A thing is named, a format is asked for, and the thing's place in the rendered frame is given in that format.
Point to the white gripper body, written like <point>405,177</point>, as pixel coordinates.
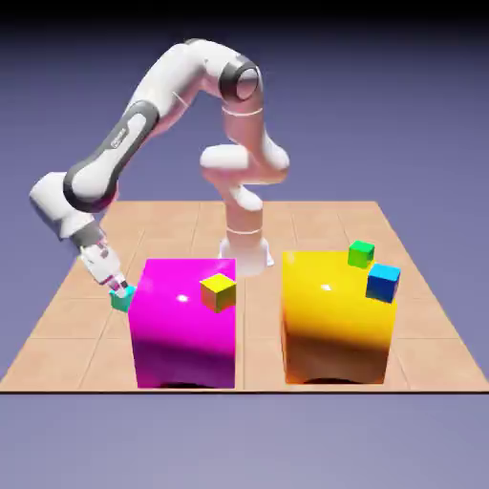
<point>102,265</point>

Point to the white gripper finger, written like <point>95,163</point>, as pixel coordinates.
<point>123,284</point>
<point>114,287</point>

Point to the small teal cube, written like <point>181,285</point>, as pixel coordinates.
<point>124,301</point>

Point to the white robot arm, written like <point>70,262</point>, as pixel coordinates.
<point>237,160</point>

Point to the small yellow cube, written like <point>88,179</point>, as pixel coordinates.
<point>218,292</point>

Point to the small green cube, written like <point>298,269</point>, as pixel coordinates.
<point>360,253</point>

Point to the small blue cube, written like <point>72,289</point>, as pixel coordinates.
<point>382,283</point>

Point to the large magenta box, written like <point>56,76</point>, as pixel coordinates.
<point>183,324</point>

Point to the large yellow box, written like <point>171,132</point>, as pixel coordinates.
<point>332,328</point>

